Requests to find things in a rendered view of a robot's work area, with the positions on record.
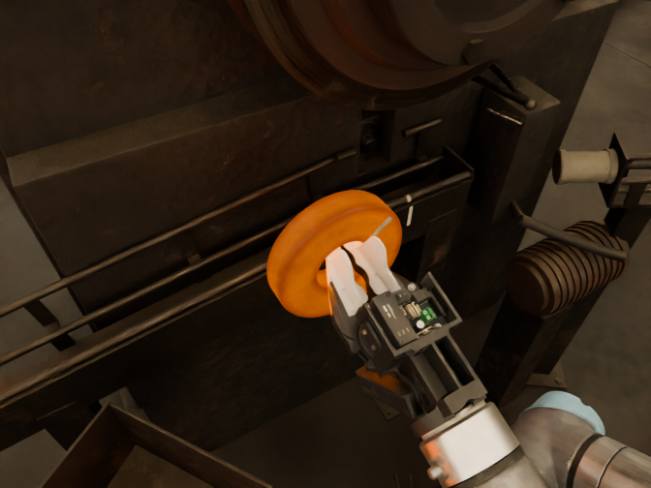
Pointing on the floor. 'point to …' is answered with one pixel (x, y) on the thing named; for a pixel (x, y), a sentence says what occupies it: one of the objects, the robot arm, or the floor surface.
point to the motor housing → (542, 305)
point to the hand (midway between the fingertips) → (337, 246)
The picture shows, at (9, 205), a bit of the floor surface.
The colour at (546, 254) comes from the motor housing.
